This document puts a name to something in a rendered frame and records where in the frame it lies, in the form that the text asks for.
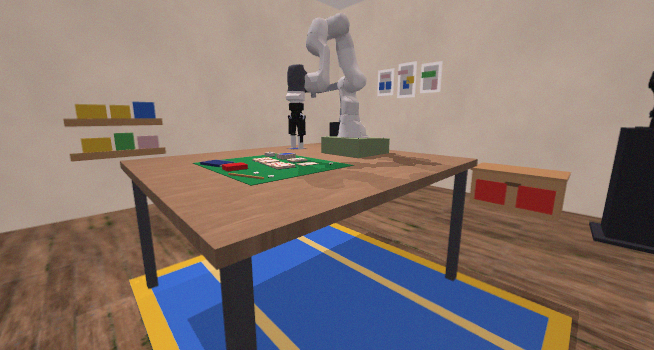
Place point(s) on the green felt mat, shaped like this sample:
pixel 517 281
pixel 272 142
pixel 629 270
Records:
pixel 279 174

